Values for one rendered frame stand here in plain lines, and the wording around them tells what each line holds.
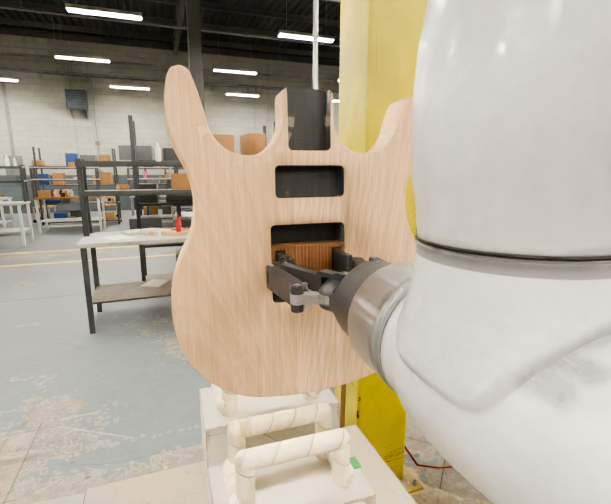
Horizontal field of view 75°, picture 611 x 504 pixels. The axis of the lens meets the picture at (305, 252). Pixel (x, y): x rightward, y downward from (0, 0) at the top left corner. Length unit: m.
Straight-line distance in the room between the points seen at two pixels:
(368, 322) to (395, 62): 1.57
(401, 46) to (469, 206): 1.66
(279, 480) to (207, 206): 0.53
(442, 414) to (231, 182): 0.36
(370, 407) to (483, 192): 1.89
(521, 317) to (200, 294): 0.39
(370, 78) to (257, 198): 1.28
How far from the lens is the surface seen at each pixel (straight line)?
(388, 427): 2.15
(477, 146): 0.17
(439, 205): 0.19
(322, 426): 0.82
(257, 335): 0.52
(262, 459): 0.71
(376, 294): 0.28
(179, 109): 0.49
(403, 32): 1.84
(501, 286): 0.18
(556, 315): 0.18
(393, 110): 0.59
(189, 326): 0.51
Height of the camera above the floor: 1.57
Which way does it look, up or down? 12 degrees down
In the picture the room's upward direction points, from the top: straight up
